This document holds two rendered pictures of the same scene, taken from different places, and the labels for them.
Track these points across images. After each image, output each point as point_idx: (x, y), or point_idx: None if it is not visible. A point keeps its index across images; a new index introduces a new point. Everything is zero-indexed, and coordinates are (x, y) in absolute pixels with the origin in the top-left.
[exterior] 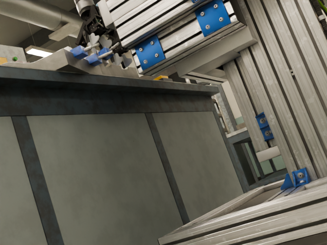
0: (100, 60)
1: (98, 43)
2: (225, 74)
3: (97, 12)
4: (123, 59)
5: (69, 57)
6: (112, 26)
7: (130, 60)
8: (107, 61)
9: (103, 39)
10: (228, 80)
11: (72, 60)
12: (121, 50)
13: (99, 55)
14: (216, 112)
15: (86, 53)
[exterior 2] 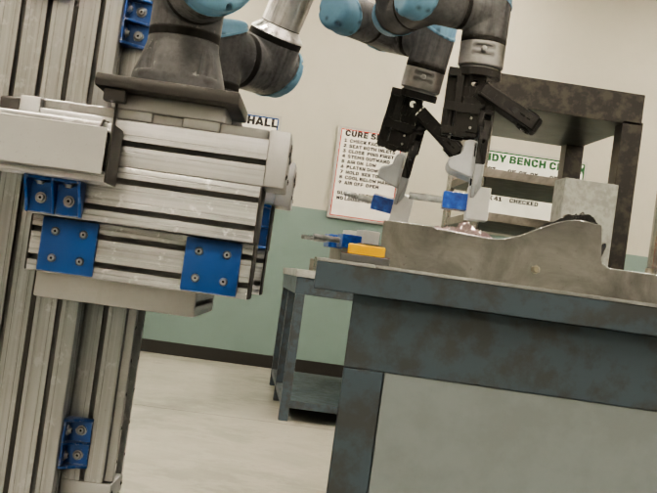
0: (339, 243)
1: (301, 236)
2: (144, 319)
3: (391, 104)
4: (475, 153)
5: (331, 253)
6: (284, 209)
7: (452, 163)
8: (389, 216)
9: (396, 160)
10: (142, 334)
11: (333, 256)
12: (452, 139)
13: (341, 234)
14: (342, 373)
15: (327, 244)
